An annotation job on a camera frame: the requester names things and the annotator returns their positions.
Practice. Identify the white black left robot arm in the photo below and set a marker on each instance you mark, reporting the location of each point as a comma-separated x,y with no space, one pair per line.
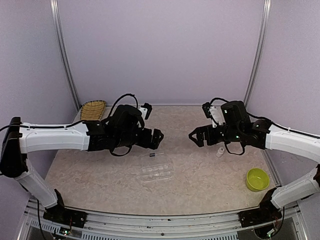
124,128

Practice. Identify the green plastic bowl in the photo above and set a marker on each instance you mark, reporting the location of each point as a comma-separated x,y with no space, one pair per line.
257,180

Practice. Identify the aluminium left corner post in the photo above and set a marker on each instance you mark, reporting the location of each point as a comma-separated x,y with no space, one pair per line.
54,5

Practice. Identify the woven bamboo tray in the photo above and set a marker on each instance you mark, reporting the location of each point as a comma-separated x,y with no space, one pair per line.
93,110

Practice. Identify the aluminium corner post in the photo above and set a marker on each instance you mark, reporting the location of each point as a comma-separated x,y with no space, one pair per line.
54,5
267,4

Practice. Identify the aluminium right corner post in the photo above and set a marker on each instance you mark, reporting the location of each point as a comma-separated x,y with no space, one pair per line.
267,4

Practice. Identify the clear plastic pill organizer box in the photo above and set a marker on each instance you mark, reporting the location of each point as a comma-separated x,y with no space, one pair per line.
155,166

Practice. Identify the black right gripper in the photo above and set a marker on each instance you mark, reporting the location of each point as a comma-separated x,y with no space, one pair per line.
201,130

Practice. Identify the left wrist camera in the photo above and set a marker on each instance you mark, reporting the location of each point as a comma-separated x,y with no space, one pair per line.
145,110

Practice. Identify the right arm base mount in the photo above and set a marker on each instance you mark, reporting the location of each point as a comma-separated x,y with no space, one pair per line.
266,212

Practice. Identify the aluminium front frame rail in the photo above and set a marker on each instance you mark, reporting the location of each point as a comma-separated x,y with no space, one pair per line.
100,225

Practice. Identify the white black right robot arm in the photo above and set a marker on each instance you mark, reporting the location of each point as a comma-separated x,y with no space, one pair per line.
231,123

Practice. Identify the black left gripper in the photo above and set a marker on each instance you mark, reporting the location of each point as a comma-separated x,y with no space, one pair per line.
146,142

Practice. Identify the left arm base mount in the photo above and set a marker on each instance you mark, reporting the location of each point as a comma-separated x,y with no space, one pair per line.
63,215

